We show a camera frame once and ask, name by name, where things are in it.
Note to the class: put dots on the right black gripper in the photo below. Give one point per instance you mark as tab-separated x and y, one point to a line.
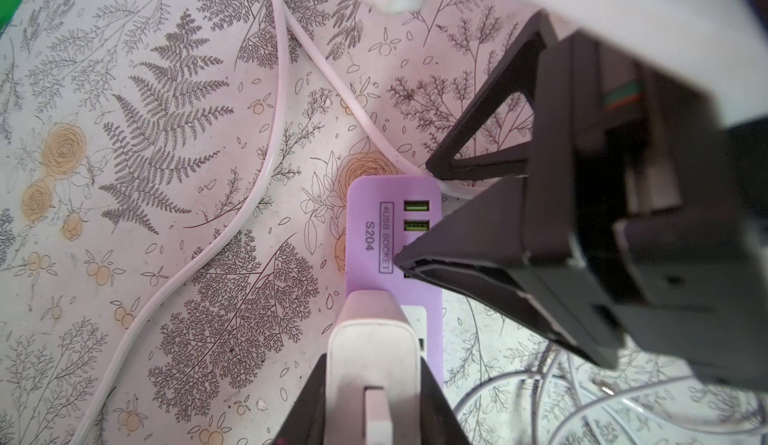
636	225

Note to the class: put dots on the purple white power strip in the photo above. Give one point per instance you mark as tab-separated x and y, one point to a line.
385	214

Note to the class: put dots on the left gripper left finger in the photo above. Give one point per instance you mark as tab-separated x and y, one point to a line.
305	422

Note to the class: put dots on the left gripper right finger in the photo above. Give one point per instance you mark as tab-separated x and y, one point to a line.
438	423

